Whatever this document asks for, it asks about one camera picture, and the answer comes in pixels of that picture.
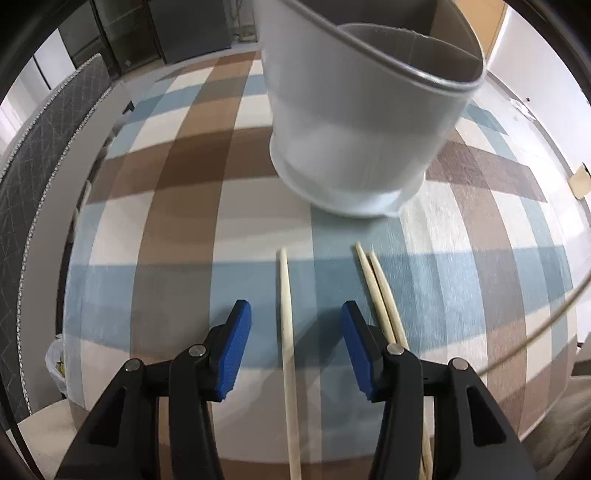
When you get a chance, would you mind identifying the thin grey cable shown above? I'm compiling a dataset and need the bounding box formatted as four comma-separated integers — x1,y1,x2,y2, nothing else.
478,274,591,377

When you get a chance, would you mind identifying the pale wooden chopstick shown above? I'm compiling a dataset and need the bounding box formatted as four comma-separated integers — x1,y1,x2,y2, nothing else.
276,248,303,480
367,250,435,480

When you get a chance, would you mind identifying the clear plastic bag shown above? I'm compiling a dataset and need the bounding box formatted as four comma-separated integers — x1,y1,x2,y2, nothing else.
45,339,70,398

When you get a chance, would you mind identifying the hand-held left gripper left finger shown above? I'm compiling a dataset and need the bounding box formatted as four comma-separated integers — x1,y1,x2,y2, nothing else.
55,299,253,480

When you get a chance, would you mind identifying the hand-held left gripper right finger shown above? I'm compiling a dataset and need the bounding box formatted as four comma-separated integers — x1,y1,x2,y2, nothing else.
340,300,539,480

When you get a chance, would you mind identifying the dark cabinet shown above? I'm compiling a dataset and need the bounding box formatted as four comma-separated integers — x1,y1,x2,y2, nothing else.
60,0,259,77

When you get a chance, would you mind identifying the bundle of wooden chopsticks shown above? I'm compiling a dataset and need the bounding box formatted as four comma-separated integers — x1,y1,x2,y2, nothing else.
354,242,430,480

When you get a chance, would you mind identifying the brown cardboard piece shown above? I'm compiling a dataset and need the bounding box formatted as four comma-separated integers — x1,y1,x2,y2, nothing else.
568,164,591,200

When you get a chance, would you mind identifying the cream seat cushion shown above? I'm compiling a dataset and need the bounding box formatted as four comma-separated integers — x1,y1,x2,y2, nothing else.
9,399,93,480

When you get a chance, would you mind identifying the plaid blue brown tablecloth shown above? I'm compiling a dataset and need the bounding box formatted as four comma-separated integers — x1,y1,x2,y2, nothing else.
62,48,580,480

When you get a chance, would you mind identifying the grey quilted mattress edge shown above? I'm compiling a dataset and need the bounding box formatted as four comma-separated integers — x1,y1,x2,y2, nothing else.
0,53,116,421

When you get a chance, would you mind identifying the white round utensil holder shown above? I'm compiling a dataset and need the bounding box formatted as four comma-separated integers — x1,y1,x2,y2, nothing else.
252,0,486,219

